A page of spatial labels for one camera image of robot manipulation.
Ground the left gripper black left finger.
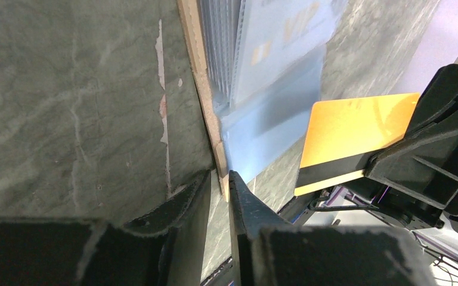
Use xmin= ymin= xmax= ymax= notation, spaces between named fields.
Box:
xmin=0 ymin=170 xmax=211 ymax=285

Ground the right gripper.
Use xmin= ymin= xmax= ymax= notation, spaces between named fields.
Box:
xmin=308 ymin=63 xmax=458 ymax=234

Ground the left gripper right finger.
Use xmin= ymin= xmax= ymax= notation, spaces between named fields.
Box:
xmin=228 ymin=171 xmax=435 ymax=285

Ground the orange magnetic stripe card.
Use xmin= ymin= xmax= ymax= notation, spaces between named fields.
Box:
xmin=294 ymin=93 xmax=420 ymax=196

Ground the silver VIP credit card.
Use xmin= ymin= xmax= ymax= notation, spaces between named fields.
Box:
xmin=228 ymin=1 xmax=347 ymax=108

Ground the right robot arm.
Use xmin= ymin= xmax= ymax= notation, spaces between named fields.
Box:
xmin=295 ymin=64 xmax=458 ymax=263

